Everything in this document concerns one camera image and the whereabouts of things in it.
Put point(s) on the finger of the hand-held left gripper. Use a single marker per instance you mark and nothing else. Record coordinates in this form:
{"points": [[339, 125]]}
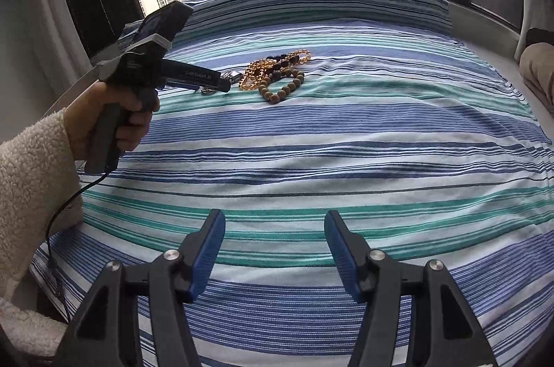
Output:
{"points": [[199, 75]]}

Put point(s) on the blue green striped blanket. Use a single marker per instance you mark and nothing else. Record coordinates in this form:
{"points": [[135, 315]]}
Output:
{"points": [[303, 159]]}

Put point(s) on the grey wooden drawer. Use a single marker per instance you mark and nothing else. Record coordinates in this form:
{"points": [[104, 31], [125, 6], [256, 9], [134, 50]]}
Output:
{"points": [[80, 85]]}

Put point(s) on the person's left forearm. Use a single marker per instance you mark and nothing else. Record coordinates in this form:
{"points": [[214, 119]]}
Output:
{"points": [[30, 193]]}

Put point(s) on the person's left hand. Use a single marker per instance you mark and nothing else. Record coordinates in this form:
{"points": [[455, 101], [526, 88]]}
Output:
{"points": [[82, 120]]}

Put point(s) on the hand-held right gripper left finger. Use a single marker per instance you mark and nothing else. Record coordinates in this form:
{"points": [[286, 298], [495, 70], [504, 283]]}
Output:
{"points": [[207, 254]]}

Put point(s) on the dark cloth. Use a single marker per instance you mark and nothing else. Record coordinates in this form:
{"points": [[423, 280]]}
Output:
{"points": [[541, 34]]}

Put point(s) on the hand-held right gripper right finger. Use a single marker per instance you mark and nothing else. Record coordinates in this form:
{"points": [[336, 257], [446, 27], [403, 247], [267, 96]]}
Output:
{"points": [[342, 254]]}

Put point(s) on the blue striped pillow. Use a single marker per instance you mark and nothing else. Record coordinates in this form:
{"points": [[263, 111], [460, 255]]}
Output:
{"points": [[324, 3]]}

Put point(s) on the beige cloth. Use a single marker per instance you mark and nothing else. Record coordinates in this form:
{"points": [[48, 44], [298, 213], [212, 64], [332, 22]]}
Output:
{"points": [[539, 68]]}

